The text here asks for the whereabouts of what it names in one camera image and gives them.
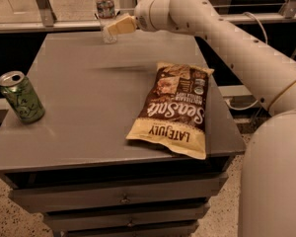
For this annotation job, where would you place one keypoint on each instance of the sea salt chips bag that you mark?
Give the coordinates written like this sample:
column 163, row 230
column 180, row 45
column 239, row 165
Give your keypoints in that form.
column 173, row 114

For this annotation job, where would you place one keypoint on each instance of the grey drawer cabinet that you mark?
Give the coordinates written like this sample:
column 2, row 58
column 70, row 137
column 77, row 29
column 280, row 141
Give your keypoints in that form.
column 76, row 165

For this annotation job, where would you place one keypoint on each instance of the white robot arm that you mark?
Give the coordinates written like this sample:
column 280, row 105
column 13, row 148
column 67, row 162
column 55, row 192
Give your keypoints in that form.
column 268, row 183

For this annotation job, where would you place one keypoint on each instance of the clear plastic water bottle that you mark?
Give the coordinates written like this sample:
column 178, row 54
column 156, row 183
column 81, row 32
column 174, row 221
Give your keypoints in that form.
column 106, row 15

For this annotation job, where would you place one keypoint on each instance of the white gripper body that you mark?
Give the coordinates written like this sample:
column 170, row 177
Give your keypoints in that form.
column 142, row 14

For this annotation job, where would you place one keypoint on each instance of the green soda can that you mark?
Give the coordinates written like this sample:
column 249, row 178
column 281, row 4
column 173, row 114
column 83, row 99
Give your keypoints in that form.
column 19, row 92

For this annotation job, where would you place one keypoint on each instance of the metal railing frame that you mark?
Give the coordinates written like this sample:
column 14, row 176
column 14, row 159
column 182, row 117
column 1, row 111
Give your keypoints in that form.
column 17, row 16

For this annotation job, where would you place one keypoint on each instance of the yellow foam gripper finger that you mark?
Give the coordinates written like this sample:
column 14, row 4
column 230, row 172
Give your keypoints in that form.
column 125, row 24

